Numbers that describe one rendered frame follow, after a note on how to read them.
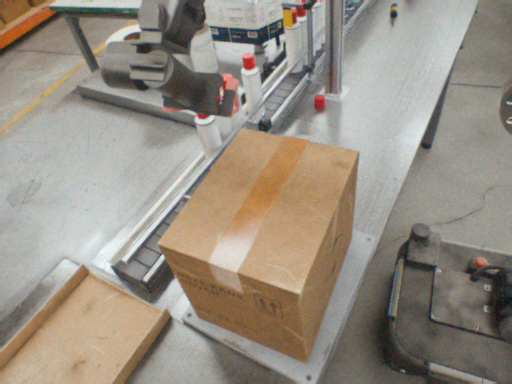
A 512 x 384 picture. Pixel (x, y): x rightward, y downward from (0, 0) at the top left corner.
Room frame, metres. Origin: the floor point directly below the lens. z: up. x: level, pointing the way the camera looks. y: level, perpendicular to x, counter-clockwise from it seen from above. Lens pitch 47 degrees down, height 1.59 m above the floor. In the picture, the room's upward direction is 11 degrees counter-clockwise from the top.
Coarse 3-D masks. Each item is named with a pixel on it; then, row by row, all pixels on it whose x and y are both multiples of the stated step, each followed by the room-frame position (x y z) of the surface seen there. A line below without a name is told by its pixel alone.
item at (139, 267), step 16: (288, 80) 1.15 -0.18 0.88; (272, 96) 1.07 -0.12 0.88; (288, 96) 1.06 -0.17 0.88; (272, 112) 0.99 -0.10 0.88; (256, 128) 0.92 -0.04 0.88; (192, 176) 0.77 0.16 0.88; (192, 192) 0.71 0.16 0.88; (176, 208) 0.67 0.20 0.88; (144, 256) 0.54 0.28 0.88; (160, 256) 0.53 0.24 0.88; (128, 272) 0.50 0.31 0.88; (144, 272) 0.49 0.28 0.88
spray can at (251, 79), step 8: (248, 56) 0.97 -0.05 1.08; (248, 64) 0.96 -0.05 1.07; (248, 72) 0.96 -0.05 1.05; (256, 72) 0.96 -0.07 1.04; (248, 80) 0.96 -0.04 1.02; (256, 80) 0.96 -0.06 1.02; (248, 88) 0.96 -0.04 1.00; (256, 88) 0.96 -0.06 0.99; (248, 96) 0.96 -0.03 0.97; (256, 96) 0.95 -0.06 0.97; (248, 104) 0.97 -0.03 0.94; (248, 112) 0.98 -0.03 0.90
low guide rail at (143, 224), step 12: (276, 72) 1.16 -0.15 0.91; (264, 84) 1.10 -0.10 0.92; (204, 156) 0.81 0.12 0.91; (192, 168) 0.77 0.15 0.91; (180, 180) 0.73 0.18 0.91; (168, 192) 0.69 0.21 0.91; (156, 204) 0.66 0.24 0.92; (144, 216) 0.63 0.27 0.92; (144, 228) 0.60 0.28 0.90; (132, 240) 0.57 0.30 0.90; (120, 252) 0.54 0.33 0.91
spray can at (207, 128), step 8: (200, 120) 0.78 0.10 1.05; (208, 120) 0.78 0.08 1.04; (200, 128) 0.78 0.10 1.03; (208, 128) 0.77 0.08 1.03; (216, 128) 0.78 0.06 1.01; (200, 136) 0.78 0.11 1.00; (208, 136) 0.77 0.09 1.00; (216, 136) 0.78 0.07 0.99; (208, 144) 0.77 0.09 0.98; (216, 144) 0.77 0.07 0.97; (208, 152) 0.77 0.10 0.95
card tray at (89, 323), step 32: (64, 288) 0.51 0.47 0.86; (96, 288) 0.51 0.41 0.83; (32, 320) 0.44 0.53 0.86; (64, 320) 0.44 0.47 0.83; (96, 320) 0.43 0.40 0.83; (128, 320) 0.41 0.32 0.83; (160, 320) 0.38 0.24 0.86; (0, 352) 0.38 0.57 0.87; (32, 352) 0.38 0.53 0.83; (64, 352) 0.37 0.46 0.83; (96, 352) 0.35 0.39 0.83; (128, 352) 0.34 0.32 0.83
